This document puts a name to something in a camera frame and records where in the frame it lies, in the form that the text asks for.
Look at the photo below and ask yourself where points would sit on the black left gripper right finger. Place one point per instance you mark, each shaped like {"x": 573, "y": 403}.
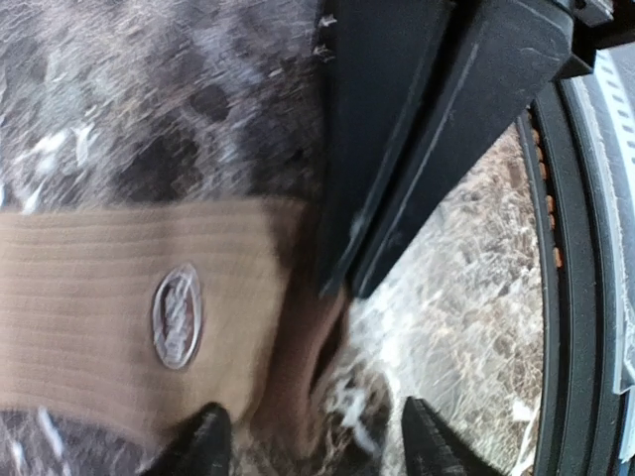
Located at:
{"x": 432, "y": 448}

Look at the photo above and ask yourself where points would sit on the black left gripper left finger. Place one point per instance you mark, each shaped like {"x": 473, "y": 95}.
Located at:
{"x": 202, "y": 448}

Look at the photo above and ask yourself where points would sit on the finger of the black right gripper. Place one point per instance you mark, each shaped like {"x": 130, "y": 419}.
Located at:
{"x": 376, "y": 69}

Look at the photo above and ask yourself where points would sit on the brown sock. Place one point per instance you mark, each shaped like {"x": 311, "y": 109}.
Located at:
{"x": 136, "y": 318}

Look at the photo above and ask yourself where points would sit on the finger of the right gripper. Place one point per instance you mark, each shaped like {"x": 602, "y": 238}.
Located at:
{"x": 500, "y": 58}

